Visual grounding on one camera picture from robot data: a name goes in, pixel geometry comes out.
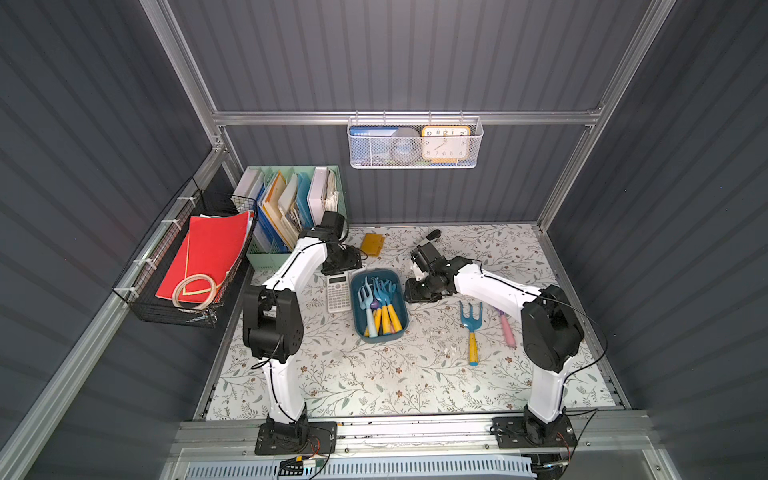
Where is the blue box in wall basket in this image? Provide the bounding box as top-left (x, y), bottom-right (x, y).
top-left (348, 126), bottom-right (398, 169)

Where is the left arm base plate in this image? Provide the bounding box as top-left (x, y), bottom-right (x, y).
top-left (254, 419), bottom-right (338, 456)

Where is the teal rake white handle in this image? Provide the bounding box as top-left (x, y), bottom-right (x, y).
top-left (357, 278), bottom-right (378, 338)

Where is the teal rake yellow handle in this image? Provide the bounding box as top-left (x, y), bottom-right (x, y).
top-left (459, 302), bottom-right (483, 366)
top-left (373, 278), bottom-right (392, 335)
top-left (379, 280), bottom-right (402, 333)

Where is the yellow brown sponge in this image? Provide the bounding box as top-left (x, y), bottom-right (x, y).
top-left (360, 233), bottom-right (386, 257)

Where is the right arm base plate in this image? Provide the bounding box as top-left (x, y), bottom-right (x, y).
top-left (490, 413), bottom-right (577, 449)

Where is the purple rake yellow handle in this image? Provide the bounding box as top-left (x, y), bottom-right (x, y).
top-left (364, 300), bottom-right (382, 337)

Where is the white calculator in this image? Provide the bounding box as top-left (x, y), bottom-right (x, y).
top-left (326, 272), bottom-right (352, 314)

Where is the black wire basket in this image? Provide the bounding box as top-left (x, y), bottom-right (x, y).
top-left (113, 188), bottom-right (258, 328)

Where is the teal plastic storage box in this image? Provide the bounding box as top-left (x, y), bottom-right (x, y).
top-left (350, 269), bottom-right (409, 343)

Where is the orange white clock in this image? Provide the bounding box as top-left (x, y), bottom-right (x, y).
top-left (421, 125), bottom-right (472, 163)

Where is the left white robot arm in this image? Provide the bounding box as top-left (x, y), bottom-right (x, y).
top-left (243, 211), bottom-right (362, 425)

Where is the green file organizer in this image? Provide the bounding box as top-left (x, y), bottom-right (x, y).
top-left (231, 166), bottom-right (347, 269)

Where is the white wire wall basket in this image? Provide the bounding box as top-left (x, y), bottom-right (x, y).
top-left (347, 115), bottom-right (484, 169)

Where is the grey tape roll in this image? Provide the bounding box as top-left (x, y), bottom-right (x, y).
top-left (390, 127), bottom-right (422, 165)

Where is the red folder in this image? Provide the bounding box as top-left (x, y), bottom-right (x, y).
top-left (156, 211), bottom-right (255, 310)

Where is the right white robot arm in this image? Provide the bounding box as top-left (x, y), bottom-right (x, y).
top-left (404, 241), bottom-right (584, 424)

